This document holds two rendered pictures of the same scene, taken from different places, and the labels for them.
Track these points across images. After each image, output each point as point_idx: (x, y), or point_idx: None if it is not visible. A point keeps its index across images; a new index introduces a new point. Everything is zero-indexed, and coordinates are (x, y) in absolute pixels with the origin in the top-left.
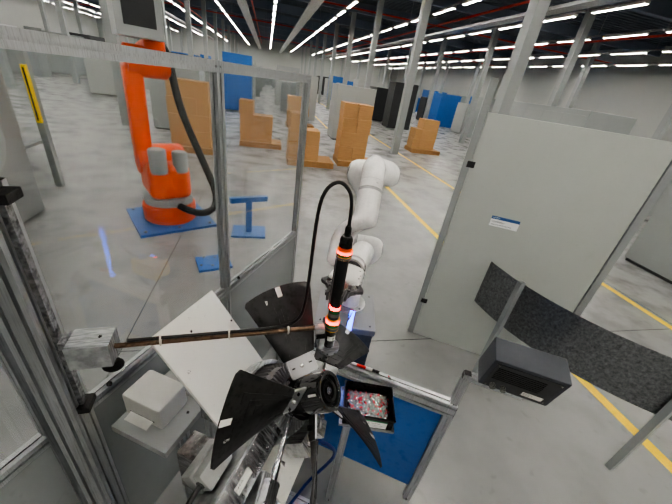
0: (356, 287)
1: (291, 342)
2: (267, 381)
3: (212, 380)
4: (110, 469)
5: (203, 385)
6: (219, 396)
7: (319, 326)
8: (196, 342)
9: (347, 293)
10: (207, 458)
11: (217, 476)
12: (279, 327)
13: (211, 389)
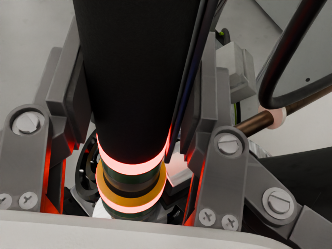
0: None
1: None
2: (223, 1)
3: (323, 129)
4: None
5: (326, 111)
6: (291, 131)
7: (177, 154)
8: None
9: (46, 94)
10: (240, 60)
11: (217, 58)
12: (297, 89)
13: (311, 122)
